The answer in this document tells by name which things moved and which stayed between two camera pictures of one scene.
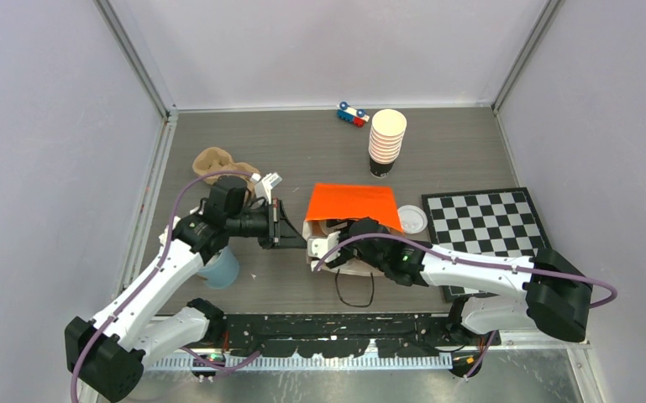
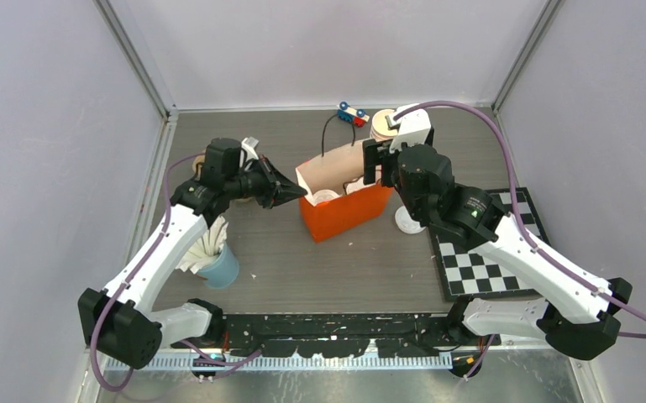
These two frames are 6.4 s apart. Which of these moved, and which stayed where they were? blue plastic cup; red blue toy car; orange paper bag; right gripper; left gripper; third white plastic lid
Moved: right gripper; orange paper bag; left gripper
Stayed: red blue toy car; third white plastic lid; blue plastic cup
